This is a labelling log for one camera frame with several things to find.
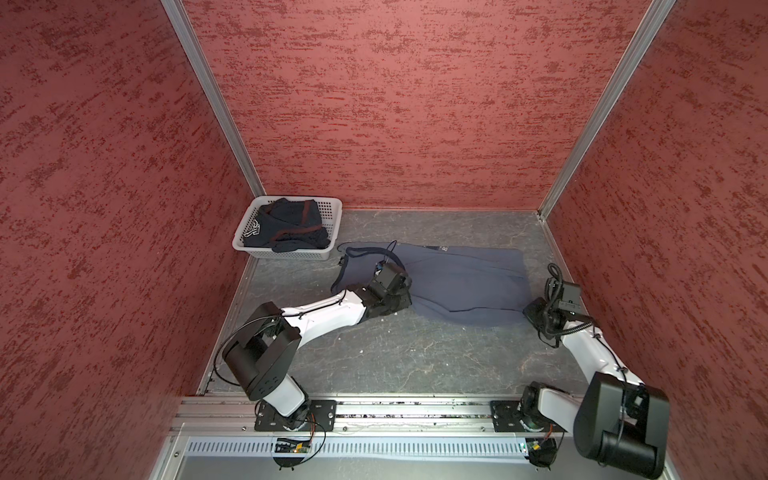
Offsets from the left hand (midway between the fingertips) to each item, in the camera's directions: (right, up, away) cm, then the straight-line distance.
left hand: (408, 303), depth 87 cm
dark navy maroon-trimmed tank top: (-43, +24, +19) cm, 53 cm away
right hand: (+36, -4, +1) cm, 36 cm away
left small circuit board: (-31, -33, -14) cm, 47 cm away
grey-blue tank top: (+21, +3, +14) cm, 25 cm away
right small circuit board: (+31, -32, -16) cm, 47 cm away
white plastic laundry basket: (-29, +31, +26) cm, 50 cm away
